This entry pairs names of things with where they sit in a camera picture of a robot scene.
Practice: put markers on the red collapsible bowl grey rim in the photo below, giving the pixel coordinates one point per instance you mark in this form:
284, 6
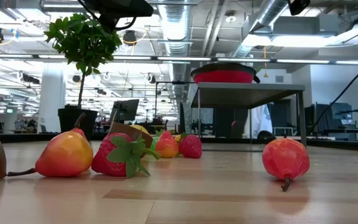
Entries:
222, 76

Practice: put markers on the yellow toy lemon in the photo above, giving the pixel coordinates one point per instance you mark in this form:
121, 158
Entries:
140, 128

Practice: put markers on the red orange round toy fruit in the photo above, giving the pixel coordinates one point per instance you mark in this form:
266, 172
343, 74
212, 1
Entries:
79, 132

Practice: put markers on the green potted tree black pot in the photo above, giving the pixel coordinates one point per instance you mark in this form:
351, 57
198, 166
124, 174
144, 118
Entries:
85, 46

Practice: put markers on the black computer monitor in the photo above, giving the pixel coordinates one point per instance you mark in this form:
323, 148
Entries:
126, 109

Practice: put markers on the grey perforated metal shelf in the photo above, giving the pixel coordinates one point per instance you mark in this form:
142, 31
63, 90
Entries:
244, 93

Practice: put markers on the dark computer monitor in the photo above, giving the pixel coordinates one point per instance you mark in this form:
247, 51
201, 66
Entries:
340, 110

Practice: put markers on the white column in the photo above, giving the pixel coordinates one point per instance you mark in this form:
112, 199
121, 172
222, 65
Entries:
51, 99

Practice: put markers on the green toy pear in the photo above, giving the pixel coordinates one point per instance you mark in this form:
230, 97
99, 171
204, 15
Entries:
153, 143

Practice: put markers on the orange red toy peach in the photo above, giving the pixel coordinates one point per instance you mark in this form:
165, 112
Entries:
166, 146

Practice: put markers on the red orange toy pear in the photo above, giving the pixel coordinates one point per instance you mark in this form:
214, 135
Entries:
286, 158

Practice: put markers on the red toy strawberry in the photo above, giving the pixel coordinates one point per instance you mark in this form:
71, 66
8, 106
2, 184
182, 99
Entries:
191, 147
110, 161

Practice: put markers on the yellow red toy pear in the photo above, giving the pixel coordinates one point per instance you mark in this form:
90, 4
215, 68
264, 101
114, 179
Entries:
65, 155

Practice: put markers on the silver ventilation duct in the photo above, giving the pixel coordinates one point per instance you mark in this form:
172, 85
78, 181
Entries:
176, 25

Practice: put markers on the black aluminium table frame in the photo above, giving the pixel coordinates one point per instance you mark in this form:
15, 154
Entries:
26, 137

